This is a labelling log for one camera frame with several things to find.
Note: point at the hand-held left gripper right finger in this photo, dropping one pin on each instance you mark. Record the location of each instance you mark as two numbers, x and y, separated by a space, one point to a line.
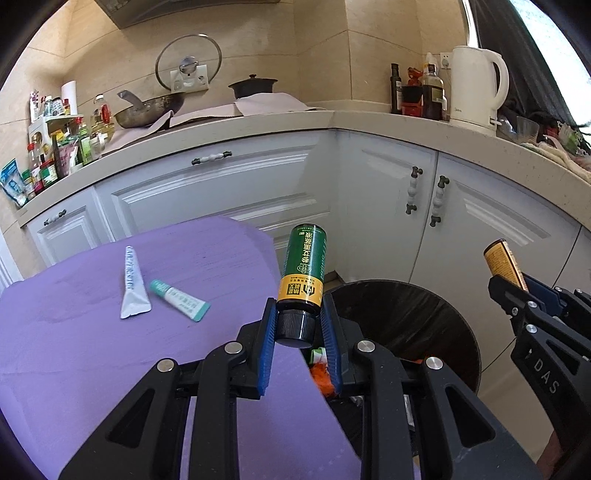
331 350

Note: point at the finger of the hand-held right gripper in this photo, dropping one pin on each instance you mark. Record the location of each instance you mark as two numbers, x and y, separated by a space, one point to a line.
512 297
551 295

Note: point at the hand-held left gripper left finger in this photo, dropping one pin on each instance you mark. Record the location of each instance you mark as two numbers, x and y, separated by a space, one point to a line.
265 350

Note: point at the printed white wrapper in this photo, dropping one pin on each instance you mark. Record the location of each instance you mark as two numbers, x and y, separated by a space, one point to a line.
317 356

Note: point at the orange plastic bag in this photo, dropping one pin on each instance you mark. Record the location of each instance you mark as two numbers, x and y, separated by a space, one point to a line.
318 376

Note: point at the black trash bin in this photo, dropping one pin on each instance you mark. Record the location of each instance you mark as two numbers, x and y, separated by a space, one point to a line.
406 318

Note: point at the green bottle yellow label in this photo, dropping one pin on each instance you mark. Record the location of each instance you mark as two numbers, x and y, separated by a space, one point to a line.
302 263

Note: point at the person's right forearm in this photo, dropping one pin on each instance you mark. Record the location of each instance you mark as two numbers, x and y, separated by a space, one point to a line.
556 454

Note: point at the small teal tube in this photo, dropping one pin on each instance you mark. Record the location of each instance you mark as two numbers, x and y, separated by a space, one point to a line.
180 300

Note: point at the beige towel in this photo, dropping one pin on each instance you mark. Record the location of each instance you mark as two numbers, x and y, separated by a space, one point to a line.
568 159

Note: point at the long white tube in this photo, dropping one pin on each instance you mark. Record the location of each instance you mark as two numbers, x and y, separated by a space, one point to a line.
134 295

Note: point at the green packet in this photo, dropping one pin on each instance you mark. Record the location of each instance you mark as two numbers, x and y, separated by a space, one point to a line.
570 138

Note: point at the white kitchen cabinet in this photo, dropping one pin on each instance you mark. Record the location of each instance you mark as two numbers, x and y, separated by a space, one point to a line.
221 184

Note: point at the black cloth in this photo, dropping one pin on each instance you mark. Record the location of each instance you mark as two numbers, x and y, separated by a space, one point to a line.
510 115

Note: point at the purple tablecloth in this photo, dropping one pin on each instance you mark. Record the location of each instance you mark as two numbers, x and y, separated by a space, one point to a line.
69 346

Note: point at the white electric kettle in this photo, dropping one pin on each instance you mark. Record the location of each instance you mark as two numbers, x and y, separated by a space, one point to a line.
471 92

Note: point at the brown sauce bottle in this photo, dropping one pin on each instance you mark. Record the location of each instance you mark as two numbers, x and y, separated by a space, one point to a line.
434 99

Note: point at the dark jar red label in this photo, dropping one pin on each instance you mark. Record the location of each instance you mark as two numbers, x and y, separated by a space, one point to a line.
412 107

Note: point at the dark olive oil bottle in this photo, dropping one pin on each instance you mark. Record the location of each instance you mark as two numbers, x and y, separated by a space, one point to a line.
396 92

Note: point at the dark curtain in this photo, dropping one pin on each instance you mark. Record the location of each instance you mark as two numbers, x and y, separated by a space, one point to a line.
521 55

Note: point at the pale lilac cloth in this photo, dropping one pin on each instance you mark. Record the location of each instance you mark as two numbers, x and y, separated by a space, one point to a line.
268 104

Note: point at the white plastic bottle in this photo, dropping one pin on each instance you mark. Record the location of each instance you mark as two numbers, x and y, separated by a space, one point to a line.
430 59

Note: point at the window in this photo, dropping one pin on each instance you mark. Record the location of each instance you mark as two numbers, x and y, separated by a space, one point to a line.
558 41

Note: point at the black pot with lid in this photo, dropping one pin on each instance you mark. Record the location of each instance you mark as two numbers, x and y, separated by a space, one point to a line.
254 87

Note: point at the steel wok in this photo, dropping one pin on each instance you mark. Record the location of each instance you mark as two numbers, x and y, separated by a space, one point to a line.
147 110

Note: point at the white lid holder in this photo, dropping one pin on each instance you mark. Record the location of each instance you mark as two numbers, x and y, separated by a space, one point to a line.
198 82

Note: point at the group of condiment bottles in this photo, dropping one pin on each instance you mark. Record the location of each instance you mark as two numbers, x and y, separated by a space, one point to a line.
64 147

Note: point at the blue snack packet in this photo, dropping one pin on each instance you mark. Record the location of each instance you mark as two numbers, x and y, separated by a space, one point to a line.
14 182

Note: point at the glass pot lid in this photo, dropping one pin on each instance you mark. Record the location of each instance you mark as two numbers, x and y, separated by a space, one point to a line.
171 50

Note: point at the paper towel roll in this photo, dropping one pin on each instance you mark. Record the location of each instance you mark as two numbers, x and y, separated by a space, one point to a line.
69 97

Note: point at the grey range hood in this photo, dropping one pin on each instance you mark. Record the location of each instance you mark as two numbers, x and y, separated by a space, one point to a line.
161 11

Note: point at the white wall socket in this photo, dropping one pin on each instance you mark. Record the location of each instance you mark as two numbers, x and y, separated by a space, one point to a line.
447 60

